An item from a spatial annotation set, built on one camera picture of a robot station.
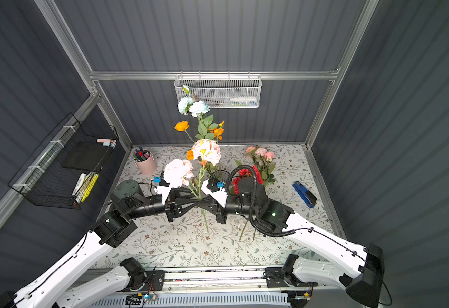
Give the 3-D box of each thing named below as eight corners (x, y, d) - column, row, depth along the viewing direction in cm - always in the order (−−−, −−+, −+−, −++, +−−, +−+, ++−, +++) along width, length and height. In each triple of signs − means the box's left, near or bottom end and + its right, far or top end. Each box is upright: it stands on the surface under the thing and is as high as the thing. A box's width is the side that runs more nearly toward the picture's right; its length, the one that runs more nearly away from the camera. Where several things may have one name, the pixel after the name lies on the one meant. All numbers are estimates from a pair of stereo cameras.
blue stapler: (311, 208, 95) (314, 204, 91) (292, 187, 103) (294, 182, 99) (316, 206, 96) (319, 201, 92) (296, 184, 104) (299, 179, 100)
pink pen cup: (141, 174, 109) (131, 159, 98) (145, 163, 114) (136, 147, 104) (154, 174, 109) (146, 159, 98) (157, 163, 114) (150, 147, 104)
